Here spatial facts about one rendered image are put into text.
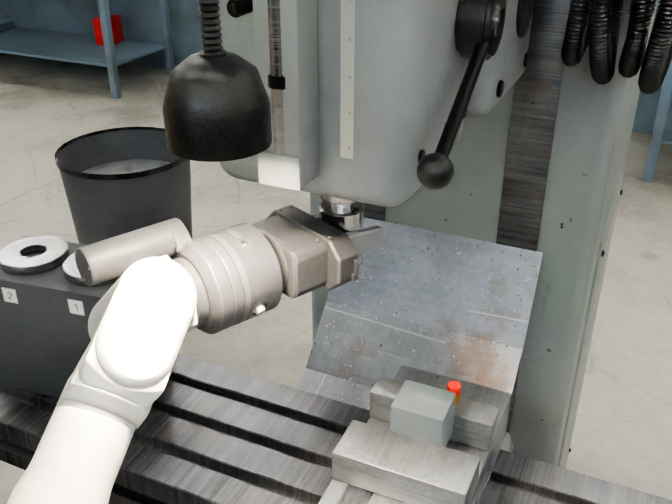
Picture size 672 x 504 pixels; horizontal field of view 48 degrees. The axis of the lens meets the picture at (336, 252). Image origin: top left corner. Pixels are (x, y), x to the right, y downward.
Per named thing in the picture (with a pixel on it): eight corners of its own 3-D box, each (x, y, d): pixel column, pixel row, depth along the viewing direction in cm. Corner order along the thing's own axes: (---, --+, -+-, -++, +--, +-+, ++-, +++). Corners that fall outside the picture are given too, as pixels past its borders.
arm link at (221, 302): (259, 310, 66) (142, 360, 60) (216, 337, 75) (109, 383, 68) (206, 195, 67) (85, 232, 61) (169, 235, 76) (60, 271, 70)
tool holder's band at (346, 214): (330, 227, 75) (330, 218, 75) (311, 208, 79) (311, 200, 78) (372, 218, 77) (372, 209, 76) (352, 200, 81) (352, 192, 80)
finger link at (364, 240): (377, 247, 80) (332, 265, 76) (378, 219, 78) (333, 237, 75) (387, 252, 79) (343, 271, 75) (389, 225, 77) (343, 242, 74)
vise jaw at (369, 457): (463, 523, 78) (466, 495, 76) (331, 479, 83) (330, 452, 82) (477, 483, 83) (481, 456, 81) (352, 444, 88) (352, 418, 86)
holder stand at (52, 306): (134, 415, 103) (113, 291, 93) (-2, 386, 109) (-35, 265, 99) (175, 364, 113) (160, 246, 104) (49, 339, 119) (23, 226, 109)
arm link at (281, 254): (360, 223, 71) (256, 263, 64) (358, 310, 75) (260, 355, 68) (280, 182, 79) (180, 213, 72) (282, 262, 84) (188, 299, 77)
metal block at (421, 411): (439, 462, 84) (443, 421, 81) (388, 447, 86) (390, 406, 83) (452, 433, 88) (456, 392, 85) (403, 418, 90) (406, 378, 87)
